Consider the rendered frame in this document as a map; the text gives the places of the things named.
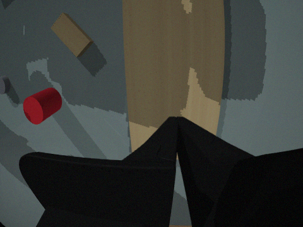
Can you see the red cylinder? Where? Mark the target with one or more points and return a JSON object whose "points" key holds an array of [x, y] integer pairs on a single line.
{"points": [[41, 106]]}

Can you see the brown rectangular block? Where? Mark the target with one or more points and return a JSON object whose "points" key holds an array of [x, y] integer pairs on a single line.
{"points": [[72, 35]]}

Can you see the tan wooden plank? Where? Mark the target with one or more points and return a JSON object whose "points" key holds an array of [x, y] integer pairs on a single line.
{"points": [[174, 58]]}

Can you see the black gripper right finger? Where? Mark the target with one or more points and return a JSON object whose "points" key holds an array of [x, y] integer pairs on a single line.
{"points": [[225, 185]]}

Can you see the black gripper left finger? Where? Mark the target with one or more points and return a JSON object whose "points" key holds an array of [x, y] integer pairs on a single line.
{"points": [[137, 189]]}

